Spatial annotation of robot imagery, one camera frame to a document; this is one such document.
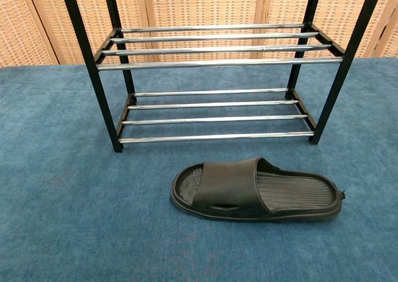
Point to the blue carpet table cover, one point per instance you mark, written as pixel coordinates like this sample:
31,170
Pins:
62,170

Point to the wicker folding screen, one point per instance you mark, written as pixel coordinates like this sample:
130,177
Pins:
202,8

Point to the black shoe rack chrome bars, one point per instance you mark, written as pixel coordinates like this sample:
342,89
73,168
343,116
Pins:
217,63

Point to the black rubber slide sandal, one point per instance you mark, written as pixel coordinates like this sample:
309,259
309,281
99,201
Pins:
230,185

